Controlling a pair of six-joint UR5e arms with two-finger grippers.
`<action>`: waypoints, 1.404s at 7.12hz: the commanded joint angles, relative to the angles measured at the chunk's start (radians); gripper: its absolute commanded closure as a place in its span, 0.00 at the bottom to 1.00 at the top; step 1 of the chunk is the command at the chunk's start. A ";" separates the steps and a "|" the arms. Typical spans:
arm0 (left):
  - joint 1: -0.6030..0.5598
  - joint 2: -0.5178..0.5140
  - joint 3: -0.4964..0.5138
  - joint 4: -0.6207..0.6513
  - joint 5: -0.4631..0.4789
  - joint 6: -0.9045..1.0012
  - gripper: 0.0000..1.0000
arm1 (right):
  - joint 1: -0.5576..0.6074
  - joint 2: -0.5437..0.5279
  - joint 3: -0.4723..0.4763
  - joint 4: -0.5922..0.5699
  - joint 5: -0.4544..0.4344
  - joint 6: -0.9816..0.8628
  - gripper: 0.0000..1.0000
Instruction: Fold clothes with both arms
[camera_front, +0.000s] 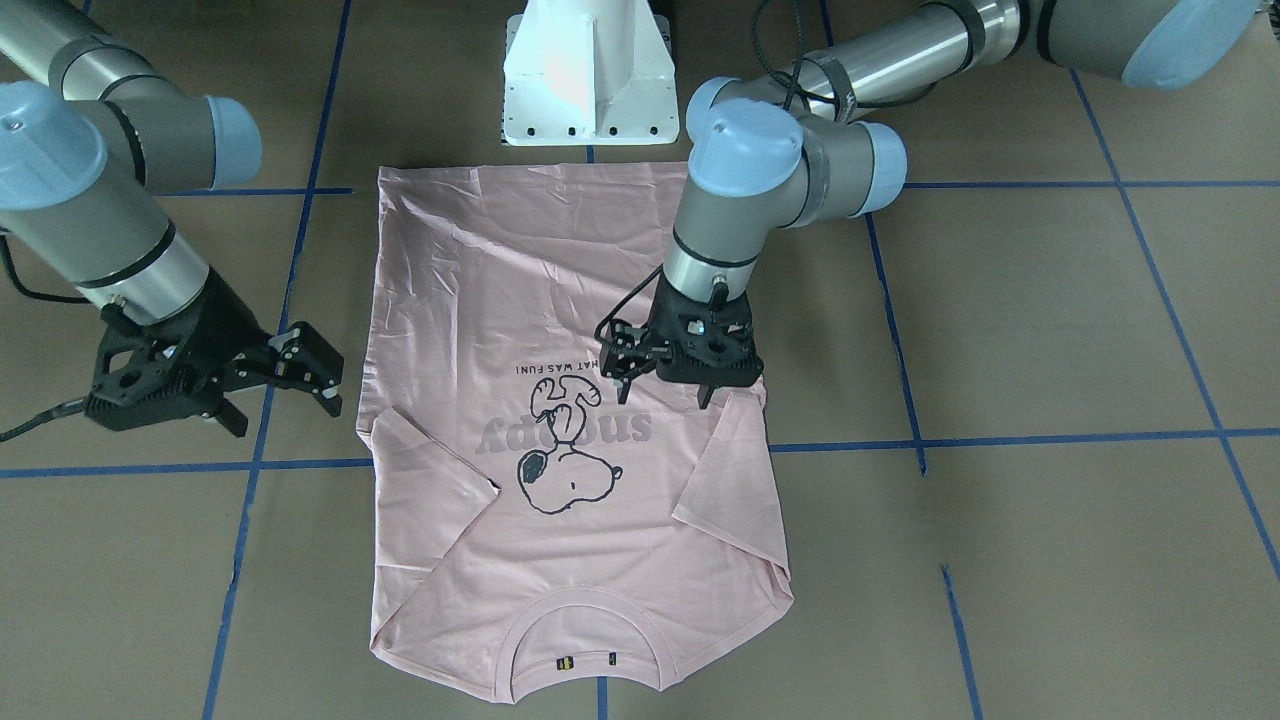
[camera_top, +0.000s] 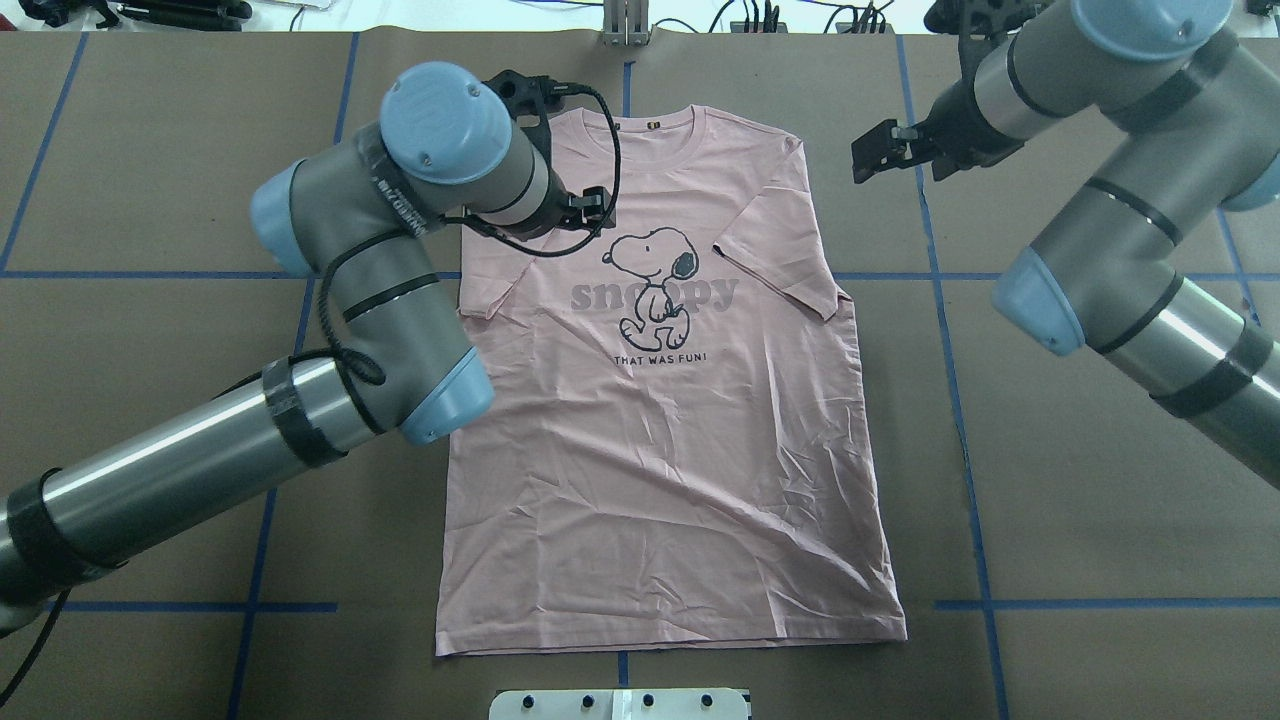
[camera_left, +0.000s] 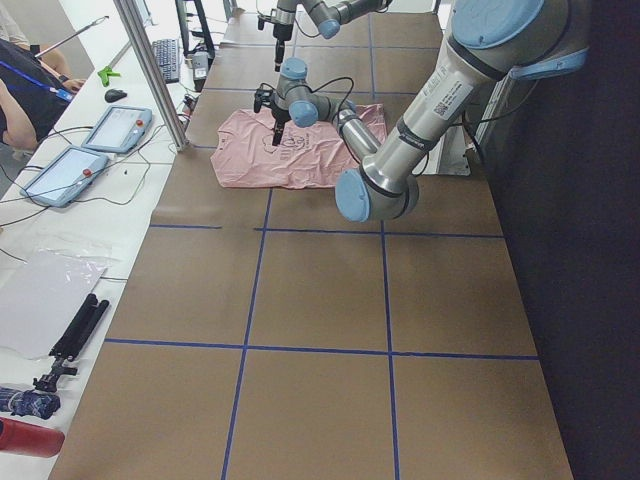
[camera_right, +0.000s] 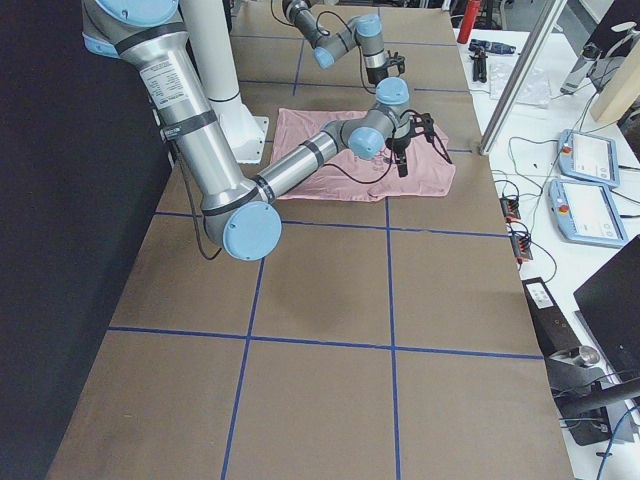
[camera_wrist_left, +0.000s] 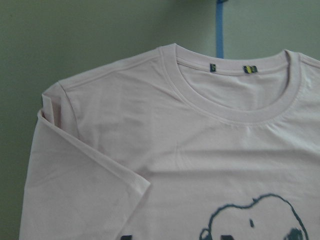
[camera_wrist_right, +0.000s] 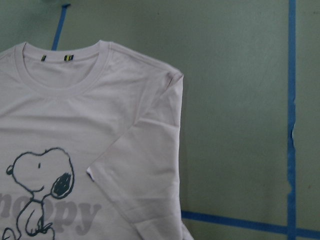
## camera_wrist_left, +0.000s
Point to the pink printed t-shirt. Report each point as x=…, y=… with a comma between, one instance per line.
x=174, y=145

